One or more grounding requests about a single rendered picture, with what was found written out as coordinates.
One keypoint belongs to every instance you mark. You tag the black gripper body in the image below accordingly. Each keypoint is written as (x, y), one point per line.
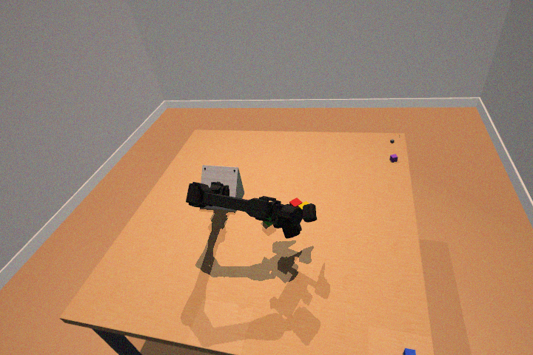
(309, 211)

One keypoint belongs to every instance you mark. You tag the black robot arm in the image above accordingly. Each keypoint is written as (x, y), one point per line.
(200, 195)

